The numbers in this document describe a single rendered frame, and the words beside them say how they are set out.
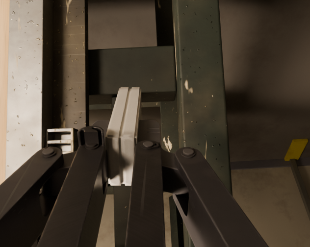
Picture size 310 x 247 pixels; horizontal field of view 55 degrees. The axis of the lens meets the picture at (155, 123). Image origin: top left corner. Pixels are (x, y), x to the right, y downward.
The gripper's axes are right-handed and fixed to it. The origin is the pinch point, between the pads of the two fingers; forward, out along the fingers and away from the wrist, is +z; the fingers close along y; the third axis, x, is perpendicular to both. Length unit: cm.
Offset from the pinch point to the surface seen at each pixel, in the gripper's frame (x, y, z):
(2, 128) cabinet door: -11.8, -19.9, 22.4
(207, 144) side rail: -11.3, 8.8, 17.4
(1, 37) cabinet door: -0.5, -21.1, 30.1
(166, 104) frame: -32, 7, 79
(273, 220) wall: -172, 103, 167
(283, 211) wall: -168, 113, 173
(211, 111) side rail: -7.6, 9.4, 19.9
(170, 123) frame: -42, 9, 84
